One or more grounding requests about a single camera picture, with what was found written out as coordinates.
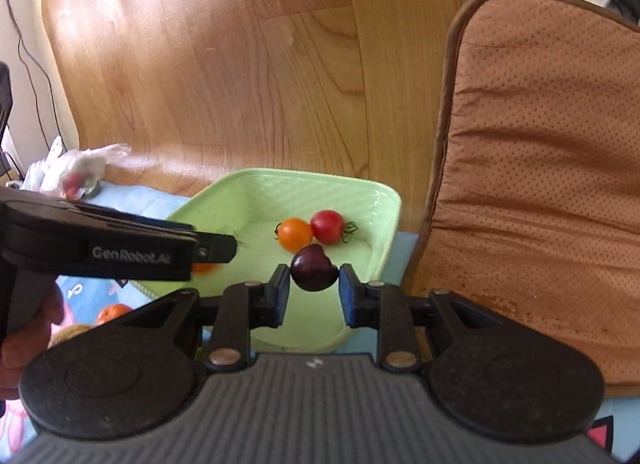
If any dark purple plum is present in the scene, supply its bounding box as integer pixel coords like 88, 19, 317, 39
290, 244, 340, 291

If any light green plastic basket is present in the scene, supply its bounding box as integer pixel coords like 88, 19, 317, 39
164, 169, 401, 354

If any person left hand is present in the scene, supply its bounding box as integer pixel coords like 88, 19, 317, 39
0, 283, 64, 401

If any large orange mandarin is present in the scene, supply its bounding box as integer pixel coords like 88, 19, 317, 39
94, 303, 132, 326

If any black wall cable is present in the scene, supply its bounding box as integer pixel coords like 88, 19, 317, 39
0, 0, 68, 155

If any red cherry tomato with stem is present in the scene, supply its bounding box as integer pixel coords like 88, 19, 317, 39
310, 209, 358, 245

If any brown seat cushion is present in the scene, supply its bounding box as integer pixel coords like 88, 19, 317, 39
404, 0, 639, 397

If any large yellow pear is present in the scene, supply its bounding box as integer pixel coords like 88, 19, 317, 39
48, 324, 93, 348

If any clear plastic bag of fruit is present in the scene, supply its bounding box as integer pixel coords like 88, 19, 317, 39
18, 137, 131, 201

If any cartoon pig blue blanket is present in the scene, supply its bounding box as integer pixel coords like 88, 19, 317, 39
1, 189, 611, 463

